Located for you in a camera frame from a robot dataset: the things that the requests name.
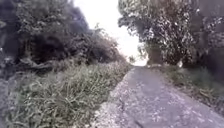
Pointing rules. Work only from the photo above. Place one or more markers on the grey asphalt path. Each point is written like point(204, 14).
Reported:
point(150, 100)

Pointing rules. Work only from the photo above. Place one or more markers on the tall grass verge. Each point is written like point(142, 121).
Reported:
point(63, 93)

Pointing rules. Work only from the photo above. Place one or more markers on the row of bushes and trees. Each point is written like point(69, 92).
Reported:
point(50, 33)

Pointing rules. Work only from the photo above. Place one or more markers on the row of tall trees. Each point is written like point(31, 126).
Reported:
point(173, 30)

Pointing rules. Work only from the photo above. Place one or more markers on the grass verge with leaves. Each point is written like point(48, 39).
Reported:
point(195, 80)

